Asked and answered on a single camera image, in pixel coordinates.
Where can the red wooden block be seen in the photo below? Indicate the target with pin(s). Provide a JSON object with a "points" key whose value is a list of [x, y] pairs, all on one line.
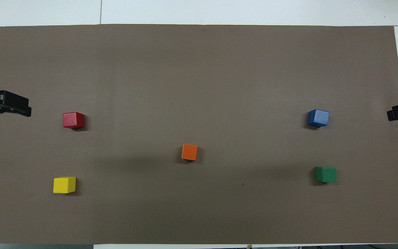
{"points": [[73, 120]]}

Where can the blue wooden block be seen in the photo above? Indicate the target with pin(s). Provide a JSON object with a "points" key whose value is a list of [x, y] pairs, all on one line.
{"points": [[318, 118]]}

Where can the yellow wooden block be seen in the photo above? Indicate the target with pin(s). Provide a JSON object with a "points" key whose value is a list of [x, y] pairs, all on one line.
{"points": [[64, 185]]}

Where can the green wooden block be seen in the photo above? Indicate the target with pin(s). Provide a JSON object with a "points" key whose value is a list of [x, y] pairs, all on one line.
{"points": [[326, 174]]}

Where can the orange wooden block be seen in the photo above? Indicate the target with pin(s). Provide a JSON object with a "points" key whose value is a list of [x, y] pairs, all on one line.
{"points": [[189, 152]]}

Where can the brown table mat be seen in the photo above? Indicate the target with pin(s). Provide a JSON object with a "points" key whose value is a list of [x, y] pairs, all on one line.
{"points": [[199, 79]]}

